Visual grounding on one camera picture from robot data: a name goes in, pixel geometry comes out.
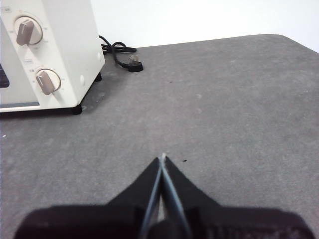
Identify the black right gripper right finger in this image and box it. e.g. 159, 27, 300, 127
162, 155, 313, 239

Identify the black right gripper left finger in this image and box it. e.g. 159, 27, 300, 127
13, 156, 163, 239

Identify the cream Toshiba toaster oven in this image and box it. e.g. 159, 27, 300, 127
0, 0, 105, 115

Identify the timer knob beige pointer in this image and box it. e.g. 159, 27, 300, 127
33, 69, 62, 96

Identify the black power plug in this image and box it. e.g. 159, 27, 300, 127
127, 55, 145, 73

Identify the temperature knob beige pointer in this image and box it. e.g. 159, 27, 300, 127
13, 16, 43, 46

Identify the black oven power cable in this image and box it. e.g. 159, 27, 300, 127
99, 35, 137, 69

